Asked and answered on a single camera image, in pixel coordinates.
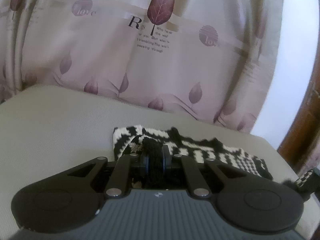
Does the brown wooden door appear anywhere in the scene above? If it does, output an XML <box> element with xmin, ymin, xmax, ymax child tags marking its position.
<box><xmin>276</xmin><ymin>52</ymin><xmax>320</xmax><ymax>176</ymax></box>

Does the black white striped knit sweater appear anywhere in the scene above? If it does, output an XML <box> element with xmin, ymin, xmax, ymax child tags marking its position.
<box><xmin>111</xmin><ymin>125</ymin><xmax>315</xmax><ymax>202</ymax></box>

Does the pink leaf print curtain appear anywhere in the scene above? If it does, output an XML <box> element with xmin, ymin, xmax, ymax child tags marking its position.
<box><xmin>1</xmin><ymin>0</ymin><xmax>284</xmax><ymax>133</ymax></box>

